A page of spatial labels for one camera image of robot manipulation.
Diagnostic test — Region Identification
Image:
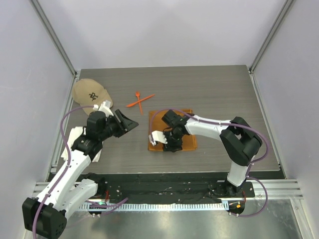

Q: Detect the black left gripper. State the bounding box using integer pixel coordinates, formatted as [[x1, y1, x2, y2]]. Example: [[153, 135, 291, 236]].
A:
[[99, 110, 138, 141]]

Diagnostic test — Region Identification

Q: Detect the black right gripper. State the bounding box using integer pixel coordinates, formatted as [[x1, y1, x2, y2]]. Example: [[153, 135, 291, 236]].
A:
[[159, 130, 184, 153]]

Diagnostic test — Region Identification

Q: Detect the orange cloth napkin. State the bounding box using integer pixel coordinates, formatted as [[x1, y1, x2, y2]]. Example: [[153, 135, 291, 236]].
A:
[[148, 110, 197, 152]]

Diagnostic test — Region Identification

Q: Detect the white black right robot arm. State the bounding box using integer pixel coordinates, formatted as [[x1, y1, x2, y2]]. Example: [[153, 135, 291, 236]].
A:
[[161, 110, 262, 197]]

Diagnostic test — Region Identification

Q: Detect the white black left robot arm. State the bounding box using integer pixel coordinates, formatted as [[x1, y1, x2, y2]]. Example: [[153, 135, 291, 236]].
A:
[[22, 107, 139, 239]]

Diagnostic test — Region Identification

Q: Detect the orange plastic fork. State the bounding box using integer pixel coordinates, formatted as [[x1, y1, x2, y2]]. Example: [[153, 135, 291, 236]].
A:
[[135, 91, 143, 115]]

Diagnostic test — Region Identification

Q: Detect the beige baseball cap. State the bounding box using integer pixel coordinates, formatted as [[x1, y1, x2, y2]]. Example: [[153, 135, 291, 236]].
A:
[[72, 79, 113, 115]]

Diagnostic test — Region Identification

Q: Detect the white folded towel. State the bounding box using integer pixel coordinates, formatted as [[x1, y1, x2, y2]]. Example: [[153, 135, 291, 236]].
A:
[[61, 126, 102, 163]]

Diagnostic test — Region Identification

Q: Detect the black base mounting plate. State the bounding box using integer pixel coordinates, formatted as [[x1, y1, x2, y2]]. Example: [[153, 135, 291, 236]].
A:
[[79, 172, 255, 201]]

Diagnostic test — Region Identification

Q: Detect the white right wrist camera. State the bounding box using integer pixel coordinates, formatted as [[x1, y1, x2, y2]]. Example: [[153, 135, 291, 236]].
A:
[[149, 130, 167, 146]]

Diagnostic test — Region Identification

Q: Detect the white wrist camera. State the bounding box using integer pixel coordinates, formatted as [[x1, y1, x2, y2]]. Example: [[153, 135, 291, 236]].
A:
[[93, 100, 114, 118], [149, 130, 167, 146]]

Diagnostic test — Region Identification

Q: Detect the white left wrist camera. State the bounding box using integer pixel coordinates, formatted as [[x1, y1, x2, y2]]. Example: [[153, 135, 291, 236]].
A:
[[93, 100, 114, 118]]

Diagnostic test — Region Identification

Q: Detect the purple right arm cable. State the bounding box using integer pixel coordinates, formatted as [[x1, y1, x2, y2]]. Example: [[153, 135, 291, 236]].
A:
[[149, 108, 270, 217]]

